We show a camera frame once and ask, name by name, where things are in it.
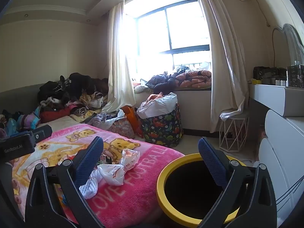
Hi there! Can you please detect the wide cream curtain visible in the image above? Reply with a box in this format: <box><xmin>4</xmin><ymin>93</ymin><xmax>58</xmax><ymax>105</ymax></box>
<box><xmin>190</xmin><ymin>0</ymin><xmax>250</xmax><ymax>134</ymax></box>

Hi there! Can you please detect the black framed window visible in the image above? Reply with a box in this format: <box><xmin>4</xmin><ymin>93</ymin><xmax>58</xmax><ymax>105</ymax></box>
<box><xmin>123</xmin><ymin>0</ymin><xmax>212</xmax><ymax>77</ymax></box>

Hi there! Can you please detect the yellow printed blanket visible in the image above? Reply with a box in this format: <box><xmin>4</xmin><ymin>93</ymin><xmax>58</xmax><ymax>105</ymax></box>
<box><xmin>69</xmin><ymin>94</ymin><xmax>105</xmax><ymax>122</ymax></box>

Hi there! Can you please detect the pink bear printed blanket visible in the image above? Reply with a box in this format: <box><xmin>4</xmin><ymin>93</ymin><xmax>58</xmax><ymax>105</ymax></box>
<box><xmin>11</xmin><ymin>123</ymin><xmax>186</xmax><ymax>228</ymax></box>

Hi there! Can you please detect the clear acrylic organizer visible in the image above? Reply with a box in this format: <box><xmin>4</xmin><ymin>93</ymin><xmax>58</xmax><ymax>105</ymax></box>
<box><xmin>286</xmin><ymin>64</ymin><xmax>304</xmax><ymax>87</ymax></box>

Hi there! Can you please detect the white wire stool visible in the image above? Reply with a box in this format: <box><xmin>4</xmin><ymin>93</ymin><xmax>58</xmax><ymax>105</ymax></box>
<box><xmin>218</xmin><ymin>110</ymin><xmax>250</xmax><ymax>153</ymax></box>

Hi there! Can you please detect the red cloth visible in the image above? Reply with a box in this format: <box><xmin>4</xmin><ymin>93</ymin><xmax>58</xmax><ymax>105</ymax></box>
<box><xmin>39</xmin><ymin>107</ymin><xmax>72</xmax><ymax>124</ymax></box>

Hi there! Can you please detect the pile of dark clothes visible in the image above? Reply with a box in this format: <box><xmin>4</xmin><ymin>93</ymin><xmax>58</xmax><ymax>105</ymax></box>
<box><xmin>38</xmin><ymin>72</ymin><xmax>110</xmax><ymax>111</ymax></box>

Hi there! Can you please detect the yellow round trash bin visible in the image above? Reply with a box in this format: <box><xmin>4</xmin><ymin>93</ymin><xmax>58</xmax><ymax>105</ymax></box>
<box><xmin>156</xmin><ymin>153</ymin><xmax>249</xmax><ymax>226</ymax></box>

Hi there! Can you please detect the white rounded drawer cabinet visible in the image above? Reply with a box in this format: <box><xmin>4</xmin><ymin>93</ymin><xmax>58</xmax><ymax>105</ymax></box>
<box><xmin>258</xmin><ymin>109</ymin><xmax>304</xmax><ymax>228</ymax></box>

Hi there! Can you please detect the thin wall cable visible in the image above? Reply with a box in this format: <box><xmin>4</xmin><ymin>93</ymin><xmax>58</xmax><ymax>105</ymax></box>
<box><xmin>238</xmin><ymin>0</ymin><xmax>272</xmax><ymax>28</ymax></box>

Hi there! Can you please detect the orange patterned quilt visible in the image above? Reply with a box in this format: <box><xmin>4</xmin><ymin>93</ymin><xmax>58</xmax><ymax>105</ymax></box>
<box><xmin>174</xmin><ymin>70</ymin><xmax>212</xmax><ymax>89</ymax></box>

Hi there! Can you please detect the white foam fruit net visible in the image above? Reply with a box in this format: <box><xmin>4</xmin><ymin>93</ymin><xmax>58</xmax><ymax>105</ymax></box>
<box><xmin>79</xmin><ymin>169</ymin><xmax>103</xmax><ymax>199</ymax></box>

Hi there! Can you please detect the dark printed snack wrapper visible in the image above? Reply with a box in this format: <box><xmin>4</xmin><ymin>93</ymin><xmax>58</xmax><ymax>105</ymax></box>
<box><xmin>99</xmin><ymin>155</ymin><xmax>113</xmax><ymax>165</ymax></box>

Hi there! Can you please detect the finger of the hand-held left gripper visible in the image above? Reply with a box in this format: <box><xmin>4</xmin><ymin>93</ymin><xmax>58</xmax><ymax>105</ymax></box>
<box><xmin>28</xmin><ymin>124</ymin><xmax>53</xmax><ymax>144</ymax></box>

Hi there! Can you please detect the dinosaur print laundry basket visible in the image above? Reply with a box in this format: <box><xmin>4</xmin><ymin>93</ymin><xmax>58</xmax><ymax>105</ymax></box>
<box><xmin>137</xmin><ymin>101</ymin><xmax>184</xmax><ymax>148</ymax></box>

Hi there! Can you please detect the floral patterned bag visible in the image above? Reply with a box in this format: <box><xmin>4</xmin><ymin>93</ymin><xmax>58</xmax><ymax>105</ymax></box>
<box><xmin>111</xmin><ymin>116</ymin><xmax>136</xmax><ymax>139</ymax></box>

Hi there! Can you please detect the orange bag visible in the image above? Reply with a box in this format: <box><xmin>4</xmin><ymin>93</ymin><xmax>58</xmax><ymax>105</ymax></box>
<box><xmin>121</xmin><ymin>106</ymin><xmax>143</xmax><ymax>137</ymax></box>

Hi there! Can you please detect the wavy framed mirror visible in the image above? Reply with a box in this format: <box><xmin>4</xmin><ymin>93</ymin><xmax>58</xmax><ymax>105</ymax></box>
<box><xmin>272</xmin><ymin>24</ymin><xmax>304</xmax><ymax>67</ymax></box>

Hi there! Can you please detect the narrow cream curtain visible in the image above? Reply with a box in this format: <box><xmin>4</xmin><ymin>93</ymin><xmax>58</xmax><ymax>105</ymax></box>
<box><xmin>102</xmin><ymin>1</ymin><xmax>137</xmax><ymax>114</ymax></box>

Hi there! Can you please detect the pile of colourful clothes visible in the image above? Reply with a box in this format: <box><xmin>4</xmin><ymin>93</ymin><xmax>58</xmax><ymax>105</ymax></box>
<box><xmin>0</xmin><ymin>108</ymin><xmax>41</xmax><ymax>139</ymax></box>

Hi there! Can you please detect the dark camouflage bag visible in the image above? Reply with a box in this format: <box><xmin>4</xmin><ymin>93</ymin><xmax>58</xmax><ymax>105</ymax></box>
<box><xmin>253</xmin><ymin>66</ymin><xmax>288</xmax><ymax>85</ymax></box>

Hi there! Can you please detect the dark padded jacket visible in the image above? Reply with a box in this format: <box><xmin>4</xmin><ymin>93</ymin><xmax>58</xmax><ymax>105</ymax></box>
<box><xmin>145</xmin><ymin>74</ymin><xmax>179</xmax><ymax>89</ymax></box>

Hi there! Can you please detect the white dressing table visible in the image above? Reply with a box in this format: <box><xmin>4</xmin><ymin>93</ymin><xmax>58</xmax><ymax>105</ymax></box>
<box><xmin>248</xmin><ymin>83</ymin><xmax>304</xmax><ymax>117</ymax></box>

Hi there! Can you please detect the white plastic bag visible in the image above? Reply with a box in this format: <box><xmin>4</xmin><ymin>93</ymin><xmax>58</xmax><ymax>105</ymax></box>
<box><xmin>97</xmin><ymin>148</ymin><xmax>141</xmax><ymax>186</ymax></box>

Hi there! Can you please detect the pale grey cloth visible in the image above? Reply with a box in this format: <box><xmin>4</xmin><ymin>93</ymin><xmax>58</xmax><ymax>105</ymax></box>
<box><xmin>90</xmin><ymin>113</ymin><xmax>125</xmax><ymax>130</ymax></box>

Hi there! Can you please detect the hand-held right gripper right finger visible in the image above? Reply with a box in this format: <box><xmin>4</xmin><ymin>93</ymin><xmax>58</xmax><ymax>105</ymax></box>
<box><xmin>197</xmin><ymin>137</ymin><xmax>278</xmax><ymax>228</ymax></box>

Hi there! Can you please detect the white liner bag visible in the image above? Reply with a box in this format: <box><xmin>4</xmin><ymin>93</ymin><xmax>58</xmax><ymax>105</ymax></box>
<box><xmin>137</xmin><ymin>93</ymin><xmax>178</xmax><ymax>119</ymax></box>

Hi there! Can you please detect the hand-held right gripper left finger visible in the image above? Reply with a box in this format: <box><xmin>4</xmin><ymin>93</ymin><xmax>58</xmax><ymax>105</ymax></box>
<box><xmin>25</xmin><ymin>136</ymin><xmax>106</xmax><ymax>228</ymax></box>

